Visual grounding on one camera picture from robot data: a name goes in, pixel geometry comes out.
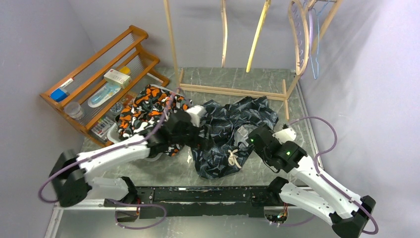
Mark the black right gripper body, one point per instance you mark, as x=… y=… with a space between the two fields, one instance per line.
x=255 y=149

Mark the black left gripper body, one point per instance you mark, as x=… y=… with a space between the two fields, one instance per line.
x=192 y=138

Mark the dark patterned shorts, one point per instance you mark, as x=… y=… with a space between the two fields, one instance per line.
x=230 y=126

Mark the orange camo shorts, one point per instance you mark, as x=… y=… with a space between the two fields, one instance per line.
x=168 y=136

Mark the light blue wire hanger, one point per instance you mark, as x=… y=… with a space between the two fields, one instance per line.
x=317 y=14

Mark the cream yellow hanger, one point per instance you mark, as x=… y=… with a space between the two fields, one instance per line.
x=260 y=24

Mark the light wooden hanger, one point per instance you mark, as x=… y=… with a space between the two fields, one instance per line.
x=224 y=32

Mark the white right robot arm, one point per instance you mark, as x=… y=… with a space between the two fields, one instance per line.
x=345 y=211

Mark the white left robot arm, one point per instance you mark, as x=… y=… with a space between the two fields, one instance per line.
x=76 y=177

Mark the wooden clothes rack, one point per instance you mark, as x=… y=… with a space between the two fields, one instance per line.
x=325 y=21

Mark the white plastic laundry basket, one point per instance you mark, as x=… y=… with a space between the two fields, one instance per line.
x=115 y=134

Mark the marker pen set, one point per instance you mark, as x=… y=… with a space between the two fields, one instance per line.
x=101 y=127

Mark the blue blister pack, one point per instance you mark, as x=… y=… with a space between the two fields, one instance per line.
x=103 y=94

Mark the white medicine box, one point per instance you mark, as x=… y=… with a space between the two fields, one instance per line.
x=117 y=78

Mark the orange wooden shelf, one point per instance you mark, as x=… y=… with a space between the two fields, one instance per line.
x=85 y=80

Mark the clear plastic cup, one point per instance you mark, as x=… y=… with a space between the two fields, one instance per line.
x=74 y=110

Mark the blue box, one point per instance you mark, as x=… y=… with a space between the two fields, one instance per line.
x=59 y=94

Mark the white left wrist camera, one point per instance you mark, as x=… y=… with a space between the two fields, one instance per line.
x=196 y=113

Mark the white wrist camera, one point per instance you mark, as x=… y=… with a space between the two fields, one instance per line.
x=285 y=134
x=196 y=113

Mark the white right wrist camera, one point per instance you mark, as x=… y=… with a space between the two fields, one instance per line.
x=285 y=134

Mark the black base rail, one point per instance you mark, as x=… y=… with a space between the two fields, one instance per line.
x=252 y=201

